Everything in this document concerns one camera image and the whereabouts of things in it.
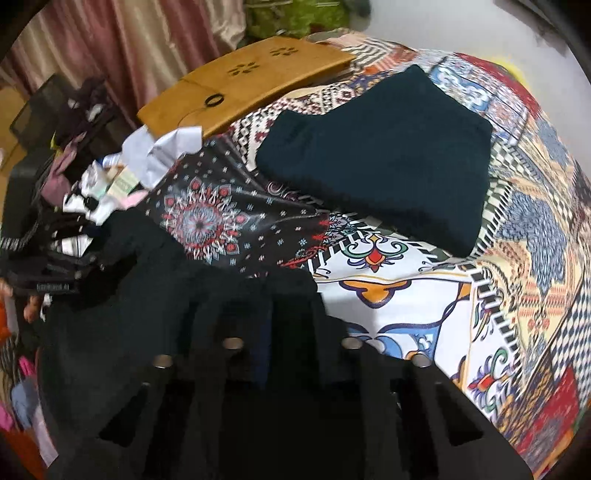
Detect black mesh basket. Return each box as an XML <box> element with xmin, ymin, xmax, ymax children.
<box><xmin>9</xmin><ymin>73</ymin><xmax>75</xmax><ymax>151</ymax></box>

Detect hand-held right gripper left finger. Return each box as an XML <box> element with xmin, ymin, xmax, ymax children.
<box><xmin>51</xmin><ymin>323</ymin><xmax>272</xmax><ymax>480</ymax></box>

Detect yellow fuzzy cushion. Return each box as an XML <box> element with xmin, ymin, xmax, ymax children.
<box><xmin>487</xmin><ymin>54</ymin><xmax>525</xmax><ymax>81</ymax></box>

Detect pink cloth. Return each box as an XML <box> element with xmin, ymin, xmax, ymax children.
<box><xmin>41</xmin><ymin>136</ymin><xmax>84</xmax><ymax>206</ymax></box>

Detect small green white box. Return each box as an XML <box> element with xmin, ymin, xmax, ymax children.
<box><xmin>107</xmin><ymin>167</ymin><xmax>139</xmax><ymax>197</ymax></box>

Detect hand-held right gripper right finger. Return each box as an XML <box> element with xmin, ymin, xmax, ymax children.
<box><xmin>323</xmin><ymin>338</ymin><xmax>532</xmax><ymax>480</ymax></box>

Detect striped orange quilt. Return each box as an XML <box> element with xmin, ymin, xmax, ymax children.
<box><xmin>305</xmin><ymin>28</ymin><xmax>398</xmax><ymax>65</ymax></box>

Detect green patterned storage box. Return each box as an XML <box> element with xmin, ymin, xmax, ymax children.
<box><xmin>244</xmin><ymin>0</ymin><xmax>352</xmax><ymax>38</ymax></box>

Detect dark purple clothes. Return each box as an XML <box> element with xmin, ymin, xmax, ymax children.
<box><xmin>58</xmin><ymin>76</ymin><xmax>123</xmax><ymax>141</ymax></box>

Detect person's left hand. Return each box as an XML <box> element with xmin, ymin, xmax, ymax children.
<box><xmin>0</xmin><ymin>277</ymin><xmax>42</xmax><ymax>325</ymax></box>

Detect white crumpled paper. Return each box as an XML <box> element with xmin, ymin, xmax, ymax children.
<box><xmin>121</xmin><ymin>126</ymin><xmax>205</xmax><ymax>189</ymax></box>

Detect pile of colourful clothes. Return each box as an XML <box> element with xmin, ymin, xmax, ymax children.
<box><xmin>0</xmin><ymin>314</ymin><xmax>47</xmax><ymax>467</ymax></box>

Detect patchwork print blanket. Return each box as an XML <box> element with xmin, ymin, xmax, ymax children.
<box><xmin>139</xmin><ymin>32</ymin><xmax>591</xmax><ymax>480</ymax></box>

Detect dark pants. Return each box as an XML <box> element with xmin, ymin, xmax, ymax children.
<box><xmin>255</xmin><ymin>64</ymin><xmax>494</xmax><ymax>258</ymax></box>

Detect striped brown curtain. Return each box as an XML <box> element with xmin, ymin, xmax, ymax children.
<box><xmin>0</xmin><ymin>0</ymin><xmax>243</xmax><ymax>121</ymax></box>

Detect black pants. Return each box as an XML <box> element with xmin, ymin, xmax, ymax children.
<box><xmin>37</xmin><ymin>215</ymin><xmax>349</xmax><ymax>462</ymax></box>

